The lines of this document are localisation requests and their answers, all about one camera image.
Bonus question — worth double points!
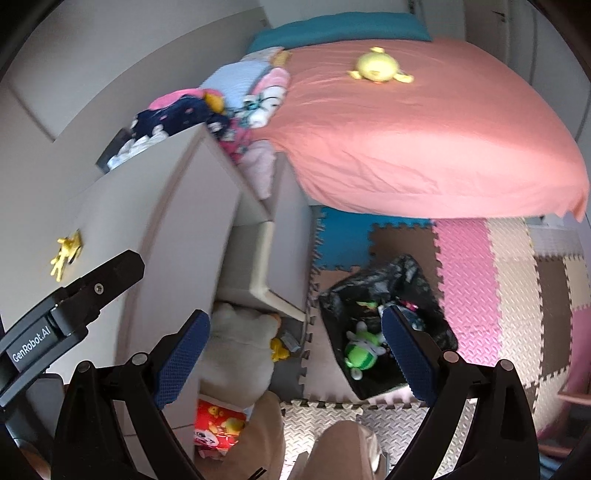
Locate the grey cabinet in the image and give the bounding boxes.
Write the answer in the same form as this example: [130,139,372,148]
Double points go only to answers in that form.
[0,124,308,467]

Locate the pink fleece blanket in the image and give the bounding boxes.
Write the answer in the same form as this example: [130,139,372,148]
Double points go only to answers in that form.
[217,114,279,200]

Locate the navy printed cloth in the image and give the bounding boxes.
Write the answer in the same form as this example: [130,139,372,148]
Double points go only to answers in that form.
[131,93,232,140]

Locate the red printed box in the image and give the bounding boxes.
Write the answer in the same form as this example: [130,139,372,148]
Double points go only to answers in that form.
[193,399,247,449]

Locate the bed with pink sheet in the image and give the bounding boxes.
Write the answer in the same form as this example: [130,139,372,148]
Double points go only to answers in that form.
[267,36,591,223]

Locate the blue white striped cloth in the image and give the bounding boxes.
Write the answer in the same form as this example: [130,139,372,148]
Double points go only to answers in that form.
[200,59,274,108]

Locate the teal pillow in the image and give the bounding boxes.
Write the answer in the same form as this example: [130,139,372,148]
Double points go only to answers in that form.
[246,11,433,54]

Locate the gold star figurine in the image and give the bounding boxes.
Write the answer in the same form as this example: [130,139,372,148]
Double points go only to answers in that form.
[49,230,85,281]

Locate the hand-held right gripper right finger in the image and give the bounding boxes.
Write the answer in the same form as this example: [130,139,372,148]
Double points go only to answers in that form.
[380,305,539,480]

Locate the coloured foam puzzle mat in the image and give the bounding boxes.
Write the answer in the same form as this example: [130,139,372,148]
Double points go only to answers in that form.
[278,205,591,480]

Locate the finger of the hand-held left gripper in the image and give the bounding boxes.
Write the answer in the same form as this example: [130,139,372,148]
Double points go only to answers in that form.
[59,250,145,339]

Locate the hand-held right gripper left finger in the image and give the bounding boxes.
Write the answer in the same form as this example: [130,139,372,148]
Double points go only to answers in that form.
[52,309,212,480]

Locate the white plush bear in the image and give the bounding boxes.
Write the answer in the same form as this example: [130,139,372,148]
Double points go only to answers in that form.
[198,302,283,408]

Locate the yellow round plush toy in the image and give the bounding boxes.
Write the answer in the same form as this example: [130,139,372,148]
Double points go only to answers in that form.
[347,45,415,85]

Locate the person's right leg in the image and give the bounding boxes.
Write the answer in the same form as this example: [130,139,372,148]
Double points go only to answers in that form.
[294,421,380,480]

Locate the pink and white plush toy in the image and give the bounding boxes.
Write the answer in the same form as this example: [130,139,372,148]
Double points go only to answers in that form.
[240,67,292,130]

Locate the green striped plush toy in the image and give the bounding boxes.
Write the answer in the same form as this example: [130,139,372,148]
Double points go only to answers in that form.
[344,321,389,380]

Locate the black bin with bag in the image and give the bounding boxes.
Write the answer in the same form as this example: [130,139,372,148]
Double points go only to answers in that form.
[318,253,459,402]

